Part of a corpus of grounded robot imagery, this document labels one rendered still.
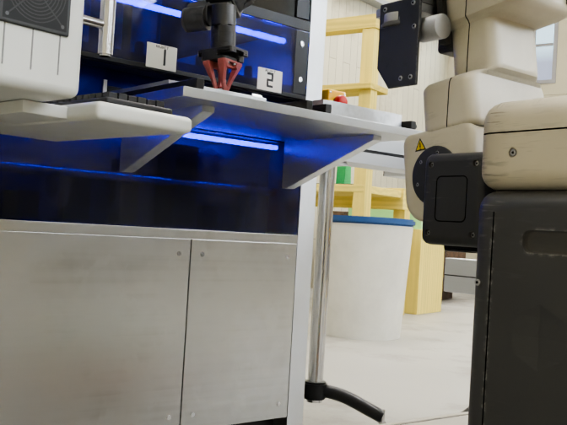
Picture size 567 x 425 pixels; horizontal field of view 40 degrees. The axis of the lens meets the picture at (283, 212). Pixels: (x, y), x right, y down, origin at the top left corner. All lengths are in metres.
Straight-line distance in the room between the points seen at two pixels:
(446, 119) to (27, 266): 0.96
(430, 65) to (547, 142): 9.85
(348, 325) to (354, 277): 0.29
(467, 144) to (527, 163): 0.29
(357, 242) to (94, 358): 2.88
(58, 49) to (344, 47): 7.91
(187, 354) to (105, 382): 0.23
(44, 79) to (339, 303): 3.59
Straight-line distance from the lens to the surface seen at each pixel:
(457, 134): 1.37
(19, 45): 1.24
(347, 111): 1.85
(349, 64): 9.16
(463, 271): 2.81
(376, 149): 2.60
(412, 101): 10.40
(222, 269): 2.08
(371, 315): 4.65
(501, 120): 1.12
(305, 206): 2.24
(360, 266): 4.61
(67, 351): 1.89
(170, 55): 2.01
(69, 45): 1.28
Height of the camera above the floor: 0.62
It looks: 1 degrees up
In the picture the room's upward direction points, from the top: 3 degrees clockwise
